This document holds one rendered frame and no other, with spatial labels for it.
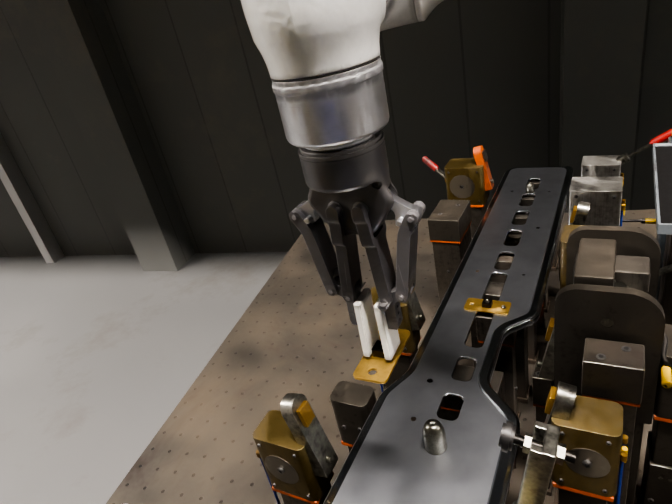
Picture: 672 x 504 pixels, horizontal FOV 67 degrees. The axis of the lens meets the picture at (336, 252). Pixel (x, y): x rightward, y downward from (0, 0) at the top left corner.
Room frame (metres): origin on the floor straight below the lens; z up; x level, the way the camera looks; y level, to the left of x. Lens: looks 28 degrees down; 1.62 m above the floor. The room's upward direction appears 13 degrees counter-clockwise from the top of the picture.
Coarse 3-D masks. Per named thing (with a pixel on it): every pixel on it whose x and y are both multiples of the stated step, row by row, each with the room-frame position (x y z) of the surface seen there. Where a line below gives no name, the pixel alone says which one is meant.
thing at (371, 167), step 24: (360, 144) 0.40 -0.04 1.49; (384, 144) 0.42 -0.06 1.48; (312, 168) 0.41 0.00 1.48; (336, 168) 0.39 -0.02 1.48; (360, 168) 0.39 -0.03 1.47; (384, 168) 0.41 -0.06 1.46; (312, 192) 0.44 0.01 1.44; (336, 192) 0.40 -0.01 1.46; (360, 192) 0.41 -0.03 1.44; (384, 192) 0.40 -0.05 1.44; (384, 216) 0.41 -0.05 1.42
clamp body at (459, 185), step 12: (444, 168) 1.39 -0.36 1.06; (456, 168) 1.36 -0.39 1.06; (468, 168) 1.34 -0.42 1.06; (480, 168) 1.33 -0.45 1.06; (456, 180) 1.36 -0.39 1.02; (468, 180) 1.35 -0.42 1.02; (480, 180) 1.33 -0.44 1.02; (456, 192) 1.37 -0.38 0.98; (468, 192) 1.35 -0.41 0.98; (480, 192) 1.33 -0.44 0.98; (480, 204) 1.33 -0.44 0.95; (480, 216) 1.34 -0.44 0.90
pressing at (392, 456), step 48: (480, 240) 1.04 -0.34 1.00; (528, 240) 0.99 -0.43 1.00; (480, 288) 0.85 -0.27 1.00; (528, 288) 0.82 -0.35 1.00; (432, 336) 0.74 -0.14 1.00; (432, 384) 0.62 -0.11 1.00; (480, 384) 0.60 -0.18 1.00; (384, 432) 0.55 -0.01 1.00; (480, 432) 0.51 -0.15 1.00; (336, 480) 0.49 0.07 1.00; (384, 480) 0.47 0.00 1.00; (432, 480) 0.45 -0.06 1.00; (480, 480) 0.44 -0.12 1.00
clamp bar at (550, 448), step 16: (512, 432) 0.32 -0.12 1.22; (544, 432) 0.32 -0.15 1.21; (528, 448) 0.31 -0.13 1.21; (544, 448) 0.30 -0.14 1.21; (560, 448) 0.30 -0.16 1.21; (528, 464) 0.30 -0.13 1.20; (544, 464) 0.29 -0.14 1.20; (560, 464) 0.30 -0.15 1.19; (528, 480) 0.30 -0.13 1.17; (544, 480) 0.29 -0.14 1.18; (528, 496) 0.30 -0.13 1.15; (544, 496) 0.29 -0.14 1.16
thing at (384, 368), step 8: (400, 336) 0.45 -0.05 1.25; (408, 336) 0.45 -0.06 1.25; (376, 344) 0.43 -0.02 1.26; (400, 344) 0.44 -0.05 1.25; (376, 352) 0.42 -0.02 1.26; (400, 352) 0.42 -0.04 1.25; (368, 360) 0.42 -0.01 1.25; (376, 360) 0.42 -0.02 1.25; (384, 360) 0.42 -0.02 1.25; (392, 360) 0.41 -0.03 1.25; (360, 368) 0.41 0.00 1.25; (368, 368) 0.41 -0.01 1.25; (376, 368) 0.41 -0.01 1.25; (384, 368) 0.41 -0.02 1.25; (392, 368) 0.40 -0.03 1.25; (360, 376) 0.40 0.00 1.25; (368, 376) 0.40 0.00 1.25; (376, 376) 0.40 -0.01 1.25; (384, 376) 0.39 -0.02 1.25
